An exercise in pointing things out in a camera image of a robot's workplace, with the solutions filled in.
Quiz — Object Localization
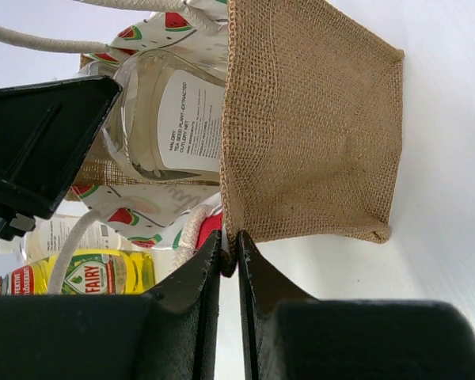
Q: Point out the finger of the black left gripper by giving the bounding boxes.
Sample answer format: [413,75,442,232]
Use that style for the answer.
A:
[0,75,122,241]

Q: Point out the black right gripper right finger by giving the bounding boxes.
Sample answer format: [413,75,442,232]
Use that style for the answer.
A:
[236,231,475,379]

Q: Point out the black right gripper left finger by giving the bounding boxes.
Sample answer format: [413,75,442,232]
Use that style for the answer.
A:
[0,231,222,379]

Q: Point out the yellow dish soap red cap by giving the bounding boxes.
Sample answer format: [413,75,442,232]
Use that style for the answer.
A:
[0,249,156,295]

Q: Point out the amber bottle white cap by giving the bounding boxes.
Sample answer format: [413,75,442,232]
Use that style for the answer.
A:
[0,215,133,262]

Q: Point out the clear jar dark lid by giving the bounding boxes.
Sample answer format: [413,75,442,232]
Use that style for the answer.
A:
[103,49,226,185]

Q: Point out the jute watermelon canvas bag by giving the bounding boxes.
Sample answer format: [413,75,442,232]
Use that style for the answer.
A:
[0,0,405,296]

